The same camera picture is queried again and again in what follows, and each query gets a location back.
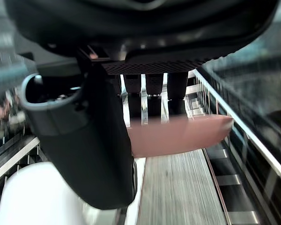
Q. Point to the white bowl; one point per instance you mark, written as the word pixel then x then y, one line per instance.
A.
pixel 37 194

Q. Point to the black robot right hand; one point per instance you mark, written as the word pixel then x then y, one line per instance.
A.
pixel 96 152

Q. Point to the pink cup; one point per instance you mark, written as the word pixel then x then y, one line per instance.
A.
pixel 178 136

